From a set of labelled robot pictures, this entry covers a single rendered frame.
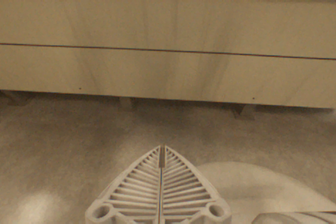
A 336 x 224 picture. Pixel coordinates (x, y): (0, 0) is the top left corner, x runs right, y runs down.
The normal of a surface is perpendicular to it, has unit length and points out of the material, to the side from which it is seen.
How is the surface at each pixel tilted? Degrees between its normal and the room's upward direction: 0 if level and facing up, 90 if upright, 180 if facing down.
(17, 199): 0
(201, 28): 90
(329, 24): 90
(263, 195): 69
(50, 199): 0
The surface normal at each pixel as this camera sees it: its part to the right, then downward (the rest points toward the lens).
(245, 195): 0.01, 0.40
